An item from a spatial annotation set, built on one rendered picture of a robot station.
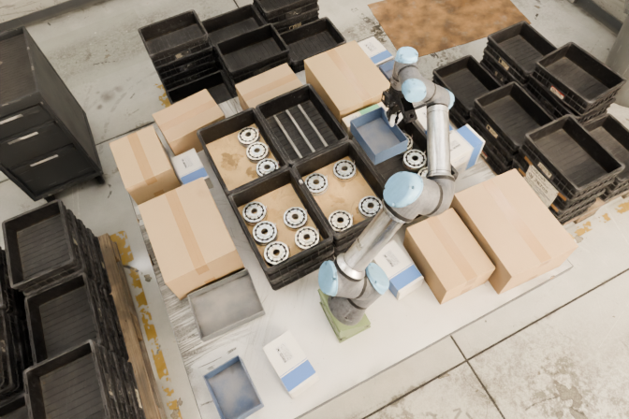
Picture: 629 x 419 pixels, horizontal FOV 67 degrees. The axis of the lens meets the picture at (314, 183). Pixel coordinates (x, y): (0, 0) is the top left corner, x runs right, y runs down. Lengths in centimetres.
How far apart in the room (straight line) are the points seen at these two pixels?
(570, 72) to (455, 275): 173
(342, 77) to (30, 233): 181
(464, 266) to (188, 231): 112
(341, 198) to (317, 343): 61
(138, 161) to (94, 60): 214
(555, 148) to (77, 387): 260
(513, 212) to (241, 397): 128
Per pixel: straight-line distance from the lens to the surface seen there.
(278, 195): 213
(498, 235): 202
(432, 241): 199
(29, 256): 284
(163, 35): 358
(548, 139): 290
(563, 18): 450
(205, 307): 211
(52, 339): 272
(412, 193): 145
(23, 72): 311
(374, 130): 200
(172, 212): 211
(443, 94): 174
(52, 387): 252
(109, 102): 401
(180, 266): 199
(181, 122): 245
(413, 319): 203
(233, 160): 227
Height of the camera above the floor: 263
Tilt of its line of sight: 57 degrees down
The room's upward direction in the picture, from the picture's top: 7 degrees counter-clockwise
